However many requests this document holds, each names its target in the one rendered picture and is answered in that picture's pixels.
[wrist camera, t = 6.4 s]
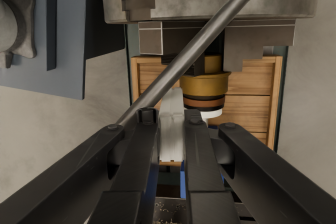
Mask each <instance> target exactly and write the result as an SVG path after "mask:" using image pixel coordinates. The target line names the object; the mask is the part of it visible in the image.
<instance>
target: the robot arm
mask: <svg viewBox="0 0 336 224"><path fill-rule="evenodd" d="M35 4H36V1H35V0H0V68H2V69H4V68H7V69H8V68H10V67H11V63H12V57H13V54H16V55H21V56H24V57H26V58H28V59H32V58H35V57H36V55H37V52H36V49H35V44H34V8H35ZM136 121H137V124H136V126H135V129H133V130H127V131H125V129H124V126H122V125H120V124H109V125H107V126H104V127H103V128H101V129H100V130H99V131H97V132H96V133H95V134H93V135H92V136H91V137H89V138H88V139H86V140H85V141H84V142H82V143H81V144H80V145H78V146H77V147H76V148H74V149H73V150H72V151H70V152H69V153H68V154H66V155H65V156H64V157H62V158H61V159H59V160H58V161H57V162H55V163H54V164H53V165H51V166H50V167H49V168H47V169H46V170H45V171H43V172H42V173H41V174H39V175H38V176H36V177H35V178H34V179H32V180H31V181H30V182H28V183H27V184H26V185H24V186H23V187H22V188H20V189H19V190H18V191H16V192H15V193H14V194H12V195H11V196H9V197H8V198H7V199H5V200H4V201H3V202H1V203H0V224H84V223H85V221H86V220H87V219H88V218H89V216H90V218H89V220H88V222H87V224H153V216H154V207H155V199H156V191H157V183H158V175H159V166H160V160H161V161H162V162H170V161H171V160H174V162H183V160H184V174H185V195H186V217H187V224H242V223H241V220H240V217H239V214H238V211H237V208H236V205H235V202H234V199H233V196H232V193H231V191H229V190H226V189H225V186H224V183H223V179H222V176H221V174H222V175H223V177H224V178H225V180H226V181H227V182H228V184H229V185H230V186H231V188H232V189H233V190H234V192H235V193H236V195H237V196H238V197H239V199H240V200H241V201H242V203H243V204H244V205H245V207H246V208H247V210H248V211H249V212H250V214H251V215H252V216H253V218H254V219H255V221H256V222H257V223H258V224H336V199H335V198H334V197H333V196H331V195H330V194H329V193H327V192H326V191H325V190H323V189H322V188H321V187H320V186H318V185H317V184H316V183H314V182H313V181H312V180H311V179H309V178H308V177H307V176H305V175H304V174H303V173H301V172H300V171H299V170H298V169H296V168H295V167H294V166H292V165H291V164H290V163H288V162H287V161H286V160H285V159H283V158H282V157H281V156H279V155H278V154H277V153H276V152H274V151H273V150H272V149H270V148H269V147H268V146H266V145H265V144H264V143H263V142H261V141H260V140H259V139H257V138H256V137H255V136H253V135H252V134H251V133H250V132H248V131H247V130H246V129H244V128H243V127H242V126H241V125H239V124H236V123H234V122H225V123H221V124H219V126H218V129H212V128H208V127H207V124H206V122H205V121H203V119H202V115H201V112H200V111H199V110H197V109H184V102H183V90H182V88H181V87H174V88H172V87H171V88H170V90H169V91H168V92H167V93H166V94H165V95H164V96H163V97H162V100H161V105H160V110H158V109H156V108H154V107H143V108H139V109H137V110H136Z"/></svg>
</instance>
